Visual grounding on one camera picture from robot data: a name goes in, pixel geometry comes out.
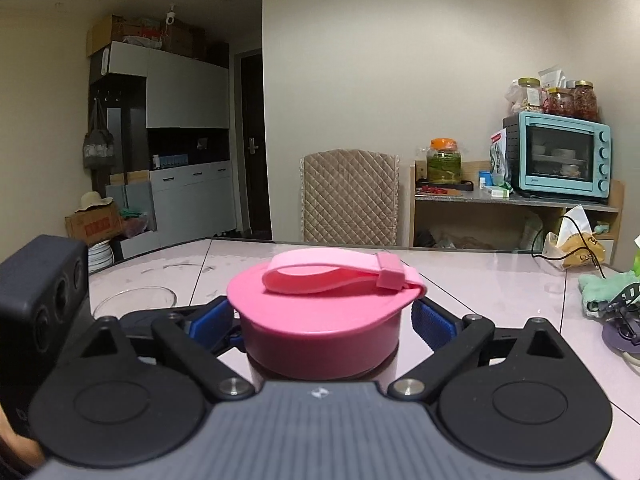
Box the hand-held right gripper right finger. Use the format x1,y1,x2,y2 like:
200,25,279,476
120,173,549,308
387,299,565,403

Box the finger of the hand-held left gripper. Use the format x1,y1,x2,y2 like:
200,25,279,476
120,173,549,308
214,326,247,359

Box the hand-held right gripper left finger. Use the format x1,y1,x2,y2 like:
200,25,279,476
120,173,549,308
84,297,255,403

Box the pink bottle cap with strap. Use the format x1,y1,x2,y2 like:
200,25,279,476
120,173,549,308
226,247,428,381

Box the person's left hand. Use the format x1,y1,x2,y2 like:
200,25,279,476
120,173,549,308
0,432,47,476

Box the stack of white plates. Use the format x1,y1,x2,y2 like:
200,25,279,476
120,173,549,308
88,240,116,275

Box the glass bowl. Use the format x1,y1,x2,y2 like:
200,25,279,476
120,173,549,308
92,286,178,320

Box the cardboard box with red print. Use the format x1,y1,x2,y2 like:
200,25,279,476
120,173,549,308
64,202,126,247

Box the straw hat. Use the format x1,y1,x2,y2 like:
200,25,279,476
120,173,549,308
75,191,116,214

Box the wooden shelf unit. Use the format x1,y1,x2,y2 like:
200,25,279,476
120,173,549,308
408,160,626,267

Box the black tray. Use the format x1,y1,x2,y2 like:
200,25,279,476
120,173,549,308
416,177,474,193

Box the quilted beige chair back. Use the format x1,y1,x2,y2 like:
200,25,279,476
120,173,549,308
299,149,402,249

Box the grey hanging bag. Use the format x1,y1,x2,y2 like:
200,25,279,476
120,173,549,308
82,99,118,171

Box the pickle jar with orange lid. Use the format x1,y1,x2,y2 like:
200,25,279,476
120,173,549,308
426,138,464,184

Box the white and yellow paper bag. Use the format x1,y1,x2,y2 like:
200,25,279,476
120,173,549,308
542,204,609,272

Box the green cloth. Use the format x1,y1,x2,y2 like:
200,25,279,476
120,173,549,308
578,271,638,320

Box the dark door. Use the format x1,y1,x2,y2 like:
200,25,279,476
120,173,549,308
238,49,274,241

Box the purple disc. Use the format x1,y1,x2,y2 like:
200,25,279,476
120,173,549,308
602,319,640,357

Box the black tool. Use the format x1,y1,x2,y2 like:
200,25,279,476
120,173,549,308
597,282,640,342

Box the teal toaster oven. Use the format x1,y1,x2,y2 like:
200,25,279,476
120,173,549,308
502,111,612,199

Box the grey and white cabinet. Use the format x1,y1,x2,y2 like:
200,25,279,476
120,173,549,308
89,40,237,262

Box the jar of nuts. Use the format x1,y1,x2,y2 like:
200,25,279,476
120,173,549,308
509,77,547,114

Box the small jar of red chilies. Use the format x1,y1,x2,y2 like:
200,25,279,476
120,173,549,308
544,87,576,117

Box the tall jar of red chilies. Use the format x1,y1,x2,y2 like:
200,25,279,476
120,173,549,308
572,80,600,122

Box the white paper bags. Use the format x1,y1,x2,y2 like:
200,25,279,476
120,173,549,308
537,67,577,92

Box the cardboard boxes on cabinet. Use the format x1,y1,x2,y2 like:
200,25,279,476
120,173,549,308
87,14,231,63

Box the black cable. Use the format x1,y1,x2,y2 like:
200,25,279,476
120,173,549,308
531,215,610,281

